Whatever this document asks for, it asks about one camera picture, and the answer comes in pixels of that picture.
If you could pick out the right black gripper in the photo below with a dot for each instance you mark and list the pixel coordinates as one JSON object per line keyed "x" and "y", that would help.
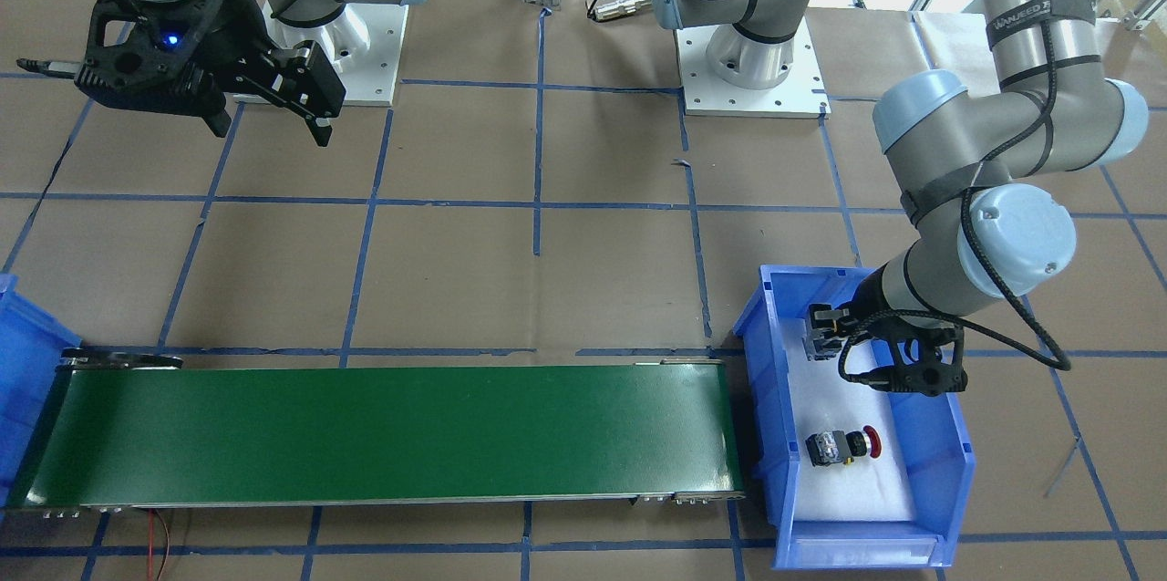
{"x": 230, "y": 32}

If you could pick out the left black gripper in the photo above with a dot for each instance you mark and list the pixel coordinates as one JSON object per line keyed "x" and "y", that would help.
{"x": 865, "y": 296}

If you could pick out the red push button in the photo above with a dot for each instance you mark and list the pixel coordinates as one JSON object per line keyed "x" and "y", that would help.
{"x": 828, "y": 448}

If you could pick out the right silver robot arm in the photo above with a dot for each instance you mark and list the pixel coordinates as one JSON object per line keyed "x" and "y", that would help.
{"x": 183, "y": 57}

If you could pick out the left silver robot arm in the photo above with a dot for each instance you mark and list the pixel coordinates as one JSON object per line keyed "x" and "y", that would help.
{"x": 986, "y": 236}

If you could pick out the blue bin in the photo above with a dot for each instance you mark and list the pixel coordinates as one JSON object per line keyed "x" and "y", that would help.
{"x": 938, "y": 454}
{"x": 31, "y": 344}

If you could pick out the white foam pad bin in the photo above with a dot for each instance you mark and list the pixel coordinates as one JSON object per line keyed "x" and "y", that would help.
{"x": 867, "y": 489}

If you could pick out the green conveyor belt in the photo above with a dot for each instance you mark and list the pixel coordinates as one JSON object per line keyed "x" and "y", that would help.
{"x": 169, "y": 437}

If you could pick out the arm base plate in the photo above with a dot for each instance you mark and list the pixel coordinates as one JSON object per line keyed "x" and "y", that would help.
{"x": 364, "y": 44}
{"x": 726, "y": 75}

